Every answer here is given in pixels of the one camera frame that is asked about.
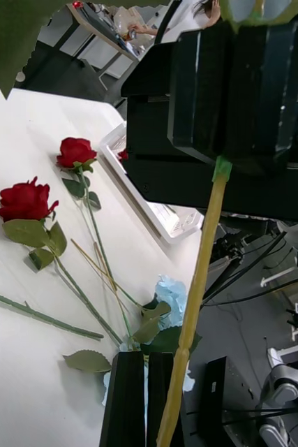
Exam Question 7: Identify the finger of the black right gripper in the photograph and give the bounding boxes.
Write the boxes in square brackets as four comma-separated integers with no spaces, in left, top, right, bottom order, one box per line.
[225,20,298,173]

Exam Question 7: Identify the red rose, small dark leaves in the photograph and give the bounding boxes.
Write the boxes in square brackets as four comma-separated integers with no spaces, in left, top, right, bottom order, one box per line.
[56,137,135,339]

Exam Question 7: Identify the red rose, large pale leaves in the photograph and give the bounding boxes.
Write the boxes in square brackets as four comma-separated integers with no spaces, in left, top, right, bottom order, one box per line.
[0,176,124,349]

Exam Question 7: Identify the person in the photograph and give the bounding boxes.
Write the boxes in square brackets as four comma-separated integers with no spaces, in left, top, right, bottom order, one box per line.
[127,0,223,38]

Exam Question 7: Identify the black tripod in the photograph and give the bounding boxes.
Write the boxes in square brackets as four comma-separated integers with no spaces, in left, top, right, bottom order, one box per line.
[202,230,288,308]

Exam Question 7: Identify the black case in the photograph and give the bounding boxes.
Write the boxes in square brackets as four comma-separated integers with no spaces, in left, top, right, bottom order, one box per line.
[196,356,260,447]

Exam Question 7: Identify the pale blue flower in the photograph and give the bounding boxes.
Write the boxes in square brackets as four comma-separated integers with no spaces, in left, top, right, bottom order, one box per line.
[63,240,195,408]
[70,239,202,357]
[0,0,298,447]

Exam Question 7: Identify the shallow white box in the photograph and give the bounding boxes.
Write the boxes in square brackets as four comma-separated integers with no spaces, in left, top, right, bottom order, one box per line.
[98,122,204,245]

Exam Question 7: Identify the grey robot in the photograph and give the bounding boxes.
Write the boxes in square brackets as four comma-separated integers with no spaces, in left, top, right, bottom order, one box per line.
[258,345,298,447]

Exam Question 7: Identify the desk with goods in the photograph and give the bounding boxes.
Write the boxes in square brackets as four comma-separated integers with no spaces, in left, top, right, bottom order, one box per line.
[66,0,146,66]

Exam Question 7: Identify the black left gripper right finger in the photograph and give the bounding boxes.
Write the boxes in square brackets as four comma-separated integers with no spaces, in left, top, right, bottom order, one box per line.
[146,352,175,447]

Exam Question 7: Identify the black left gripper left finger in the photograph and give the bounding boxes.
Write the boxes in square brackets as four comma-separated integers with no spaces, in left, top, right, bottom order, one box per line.
[99,351,147,447]

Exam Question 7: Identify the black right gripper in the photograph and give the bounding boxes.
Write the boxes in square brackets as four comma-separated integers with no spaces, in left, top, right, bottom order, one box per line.
[120,22,298,224]

